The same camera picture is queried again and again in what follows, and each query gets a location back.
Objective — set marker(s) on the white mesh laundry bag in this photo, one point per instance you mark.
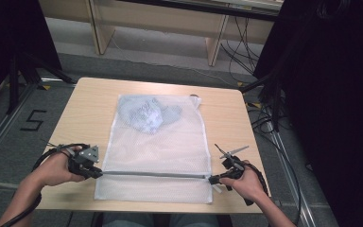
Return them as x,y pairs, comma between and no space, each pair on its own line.
154,151

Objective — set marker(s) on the aluminium floor rail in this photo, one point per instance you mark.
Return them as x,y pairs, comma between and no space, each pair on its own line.
291,176
3,126

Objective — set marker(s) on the black metal stand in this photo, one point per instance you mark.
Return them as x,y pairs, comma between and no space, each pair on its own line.
272,94
28,72

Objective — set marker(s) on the person's legs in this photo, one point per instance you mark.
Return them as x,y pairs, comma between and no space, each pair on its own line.
160,220

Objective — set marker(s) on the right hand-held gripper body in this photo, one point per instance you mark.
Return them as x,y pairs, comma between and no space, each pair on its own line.
233,165

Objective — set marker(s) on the person's right hand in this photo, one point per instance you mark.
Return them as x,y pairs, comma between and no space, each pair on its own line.
249,186

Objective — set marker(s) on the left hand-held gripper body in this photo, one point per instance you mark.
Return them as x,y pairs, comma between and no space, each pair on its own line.
86,156

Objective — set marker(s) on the grey floor bracket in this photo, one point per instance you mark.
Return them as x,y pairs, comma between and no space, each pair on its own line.
278,203

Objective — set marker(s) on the light wooden desk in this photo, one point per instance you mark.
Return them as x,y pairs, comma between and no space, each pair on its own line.
157,22

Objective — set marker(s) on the light blue garment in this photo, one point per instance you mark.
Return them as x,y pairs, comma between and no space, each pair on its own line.
145,115

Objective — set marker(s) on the person's left hand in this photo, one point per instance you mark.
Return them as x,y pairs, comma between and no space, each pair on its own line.
53,170

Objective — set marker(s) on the black curtain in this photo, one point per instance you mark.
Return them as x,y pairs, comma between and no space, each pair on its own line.
9,31
334,94

